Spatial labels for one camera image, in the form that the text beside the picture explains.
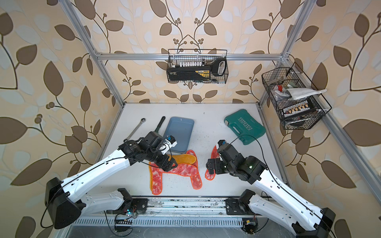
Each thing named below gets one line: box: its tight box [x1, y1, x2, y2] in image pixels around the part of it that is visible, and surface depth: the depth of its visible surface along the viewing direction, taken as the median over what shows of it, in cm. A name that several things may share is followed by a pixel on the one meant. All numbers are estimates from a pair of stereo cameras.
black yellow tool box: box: [166, 65, 211, 81], surface depth 86 cm
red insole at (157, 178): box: [150, 161, 163, 195], surface depth 84 cm
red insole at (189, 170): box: [167, 149, 203, 190], surface depth 86 cm
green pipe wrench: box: [154, 116, 166, 133], surface depth 110 cm
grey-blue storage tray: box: [163, 116, 195, 154], surface depth 107 cm
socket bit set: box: [282, 100, 311, 118], surface depth 69 cm
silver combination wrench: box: [123, 117, 147, 143], surface depth 107 cm
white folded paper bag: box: [284, 87, 327, 101], surface depth 63 cm
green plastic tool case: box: [224, 109, 267, 146], surface depth 104 cm
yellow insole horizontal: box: [167, 153, 197, 165], surface depth 91 cm
